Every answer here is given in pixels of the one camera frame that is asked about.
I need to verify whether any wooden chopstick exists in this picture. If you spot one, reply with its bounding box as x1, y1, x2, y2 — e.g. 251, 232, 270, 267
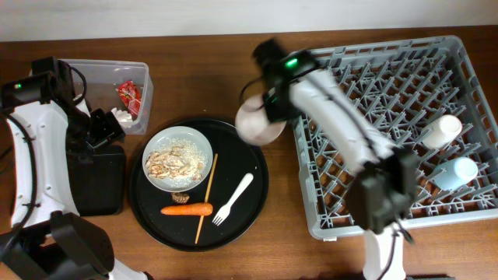
195, 153, 219, 245

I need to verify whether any pink saucer plate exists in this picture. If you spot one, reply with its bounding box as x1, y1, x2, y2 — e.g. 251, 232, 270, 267
235, 95, 286, 146

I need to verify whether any light blue cup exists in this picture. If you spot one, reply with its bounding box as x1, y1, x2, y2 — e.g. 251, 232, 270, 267
433, 157, 479, 191

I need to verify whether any grey dishwasher rack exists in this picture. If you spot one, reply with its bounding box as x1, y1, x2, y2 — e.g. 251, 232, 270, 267
314, 36, 497, 229

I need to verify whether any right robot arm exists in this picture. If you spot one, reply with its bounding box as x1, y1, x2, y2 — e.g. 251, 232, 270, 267
250, 39, 418, 279

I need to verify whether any black rectangular tray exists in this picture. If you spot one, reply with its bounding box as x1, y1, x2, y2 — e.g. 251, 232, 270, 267
68, 145, 127, 216

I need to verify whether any red snack wrapper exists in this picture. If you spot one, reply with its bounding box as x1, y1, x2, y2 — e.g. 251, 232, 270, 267
117, 80, 142, 117

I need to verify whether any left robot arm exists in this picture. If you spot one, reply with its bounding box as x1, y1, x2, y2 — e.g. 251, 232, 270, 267
1, 57, 148, 279

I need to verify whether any orange carrot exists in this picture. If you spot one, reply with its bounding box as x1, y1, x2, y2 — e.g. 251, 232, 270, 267
160, 202, 213, 216

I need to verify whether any white tissue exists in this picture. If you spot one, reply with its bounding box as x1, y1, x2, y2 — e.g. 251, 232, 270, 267
110, 107, 133, 128

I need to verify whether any brown food scrap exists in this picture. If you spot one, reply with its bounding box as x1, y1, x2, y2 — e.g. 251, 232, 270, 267
171, 192, 190, 205

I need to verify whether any small white cup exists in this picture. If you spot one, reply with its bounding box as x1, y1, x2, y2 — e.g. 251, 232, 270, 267
422, 114, 462, 149

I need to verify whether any white plastic fork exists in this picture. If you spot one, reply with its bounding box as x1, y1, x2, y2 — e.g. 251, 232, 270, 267
212, 173, 254, 226

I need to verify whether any grey plate with food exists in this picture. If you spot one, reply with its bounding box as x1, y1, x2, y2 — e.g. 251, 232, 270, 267
141, 126, 214, 192

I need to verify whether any round black tray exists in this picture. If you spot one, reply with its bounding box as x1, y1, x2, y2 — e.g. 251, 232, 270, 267
128, 118, 269, 251

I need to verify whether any clear plastic bin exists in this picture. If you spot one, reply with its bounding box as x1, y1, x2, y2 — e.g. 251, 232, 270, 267
64, 58, 153, 135

